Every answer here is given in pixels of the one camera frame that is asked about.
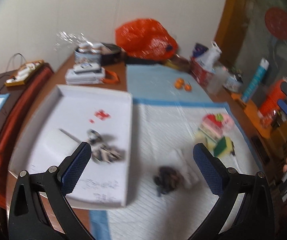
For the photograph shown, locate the pink plush toy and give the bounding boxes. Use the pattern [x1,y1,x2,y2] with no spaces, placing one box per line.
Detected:
[218,113,235,132]

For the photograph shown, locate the red plush apple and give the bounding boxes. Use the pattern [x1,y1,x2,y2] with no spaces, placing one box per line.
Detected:
[203,113,224,128]

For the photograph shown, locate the yellow green sponge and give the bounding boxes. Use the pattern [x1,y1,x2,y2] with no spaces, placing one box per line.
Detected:
[213,137,235,158]

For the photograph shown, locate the leopard print scrunchie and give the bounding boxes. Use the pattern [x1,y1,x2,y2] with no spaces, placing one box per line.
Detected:
[87,129,122,163]

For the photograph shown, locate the teal tall spray can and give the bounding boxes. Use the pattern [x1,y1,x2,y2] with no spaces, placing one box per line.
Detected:
[240,58,269,103]

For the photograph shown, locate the clear plastic cup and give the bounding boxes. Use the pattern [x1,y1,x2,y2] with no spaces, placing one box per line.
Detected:
[206,67,229,95]

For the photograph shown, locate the white quilted blue-edged pad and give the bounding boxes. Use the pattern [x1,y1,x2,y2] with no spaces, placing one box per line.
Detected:
[89,98,263,240]

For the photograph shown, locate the red plastic basket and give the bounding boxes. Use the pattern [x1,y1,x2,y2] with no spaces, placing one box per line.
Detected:
[190,57,214,87]

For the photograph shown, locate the white plastic bag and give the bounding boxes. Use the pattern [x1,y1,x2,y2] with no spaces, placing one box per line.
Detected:
[196,41,222,72]

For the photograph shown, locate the small orange tangerine right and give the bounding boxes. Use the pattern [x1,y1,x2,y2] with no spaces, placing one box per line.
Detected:
[184,84,192,92]

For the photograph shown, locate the small orange tangerine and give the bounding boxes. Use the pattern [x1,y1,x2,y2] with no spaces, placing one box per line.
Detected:
[184,84,192,92]
[174,78,185,89]

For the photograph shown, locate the white shallow tray box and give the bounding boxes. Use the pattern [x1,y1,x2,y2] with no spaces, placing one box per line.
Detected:
[8,85,133,210]

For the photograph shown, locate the small orange tangerine left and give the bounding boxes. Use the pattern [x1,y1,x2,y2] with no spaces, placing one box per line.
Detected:
[174,78,185,89]

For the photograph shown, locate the wooden tray with items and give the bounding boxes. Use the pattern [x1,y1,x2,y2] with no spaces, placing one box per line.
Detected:
[4,60,44,87]

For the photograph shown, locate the light blue mat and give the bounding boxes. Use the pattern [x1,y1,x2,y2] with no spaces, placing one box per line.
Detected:
[126,64,212,102]

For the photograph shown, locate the white stacked boxes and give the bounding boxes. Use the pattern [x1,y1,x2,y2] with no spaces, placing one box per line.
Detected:
[65,63,106,85]

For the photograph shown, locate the orange plastic bag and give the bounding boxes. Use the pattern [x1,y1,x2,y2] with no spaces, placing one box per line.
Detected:
[115,18,178,61]

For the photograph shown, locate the orange tool handle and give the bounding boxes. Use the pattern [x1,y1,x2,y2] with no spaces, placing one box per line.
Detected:
[101,70,120,85]

